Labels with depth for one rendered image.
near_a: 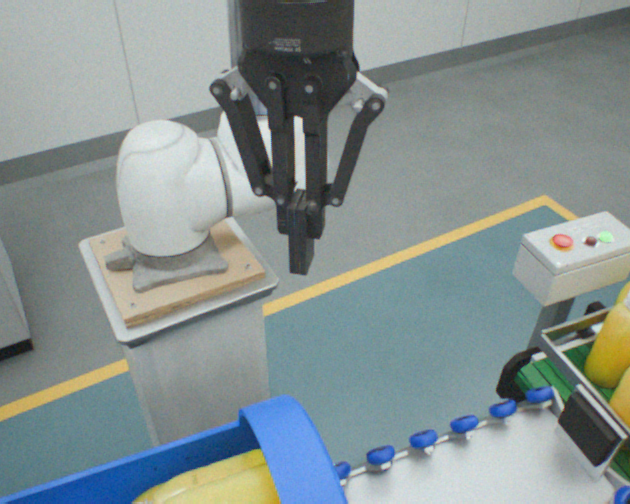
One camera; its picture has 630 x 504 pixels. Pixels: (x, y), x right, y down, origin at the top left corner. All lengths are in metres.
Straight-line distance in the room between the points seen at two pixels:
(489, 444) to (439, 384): 1.24
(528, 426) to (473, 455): 0.12
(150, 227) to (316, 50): 0.75
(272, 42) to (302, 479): 0.43
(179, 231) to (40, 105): 2.34
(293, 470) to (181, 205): 0.57
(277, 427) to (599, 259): 0.72
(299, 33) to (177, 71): 3.11
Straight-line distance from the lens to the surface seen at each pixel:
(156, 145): 1.05
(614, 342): 1.16
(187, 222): 1.10
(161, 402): 1.31
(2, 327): 2.43
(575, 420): 1.03
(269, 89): 0.43
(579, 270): 1.18
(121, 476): 0.85
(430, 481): 1.01
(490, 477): 1.04
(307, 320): 2.45
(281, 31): 0.39
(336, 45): 0.40
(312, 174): 0.46
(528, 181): 3.42
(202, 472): 0.77
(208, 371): 1.28
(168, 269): 1.15
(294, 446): 0.67
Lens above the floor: 1.80
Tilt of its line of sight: 41 degrees down
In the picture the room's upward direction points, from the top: straight up
